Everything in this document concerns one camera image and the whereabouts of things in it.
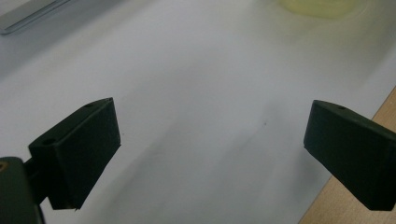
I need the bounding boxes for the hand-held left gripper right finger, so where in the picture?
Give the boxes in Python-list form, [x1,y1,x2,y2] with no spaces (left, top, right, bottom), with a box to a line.
[303,99,396,212]

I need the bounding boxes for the grey flat board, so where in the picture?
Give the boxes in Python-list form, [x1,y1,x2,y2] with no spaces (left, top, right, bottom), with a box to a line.
[0,0,74,35]

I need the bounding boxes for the white table cover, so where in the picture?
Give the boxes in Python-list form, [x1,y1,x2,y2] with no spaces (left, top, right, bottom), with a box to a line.
[0,0,396,224]

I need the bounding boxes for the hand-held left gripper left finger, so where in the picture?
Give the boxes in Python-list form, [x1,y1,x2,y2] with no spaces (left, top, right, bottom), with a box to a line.
[23,97,121,211]

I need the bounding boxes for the large clear container green lid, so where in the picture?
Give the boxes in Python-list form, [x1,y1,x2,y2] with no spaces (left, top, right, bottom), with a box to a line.
[276,0,361,20]

